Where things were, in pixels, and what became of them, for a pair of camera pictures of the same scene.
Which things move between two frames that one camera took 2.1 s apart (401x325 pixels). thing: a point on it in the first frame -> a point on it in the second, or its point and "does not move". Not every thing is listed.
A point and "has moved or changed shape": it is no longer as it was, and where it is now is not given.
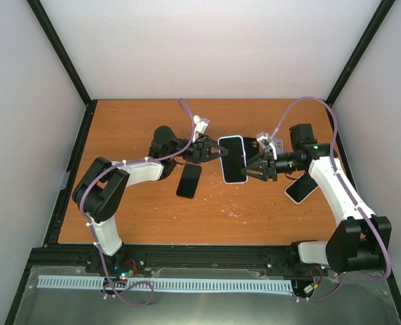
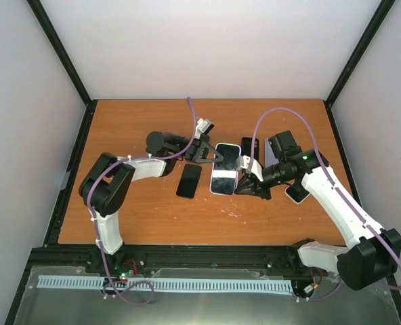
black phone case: [251, 147] does not move
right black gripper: [267, 167] -> [257, 188]
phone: [234, 160] has moved or changed shape
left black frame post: [60, 49] does not move
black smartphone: [189, 181] does not move
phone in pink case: [301, 188] does not move
